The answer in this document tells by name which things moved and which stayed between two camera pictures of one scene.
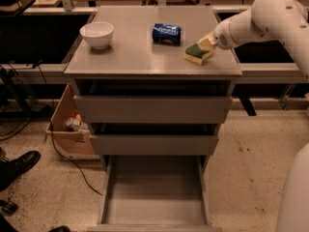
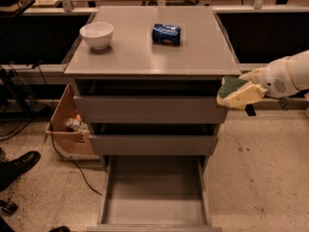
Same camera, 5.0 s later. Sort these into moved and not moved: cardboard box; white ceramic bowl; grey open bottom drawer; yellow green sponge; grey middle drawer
Moved: yellow green sponge
Not moved: grey open bottom drawer; grey middle drawer; white ceramic bowl; cardboard box
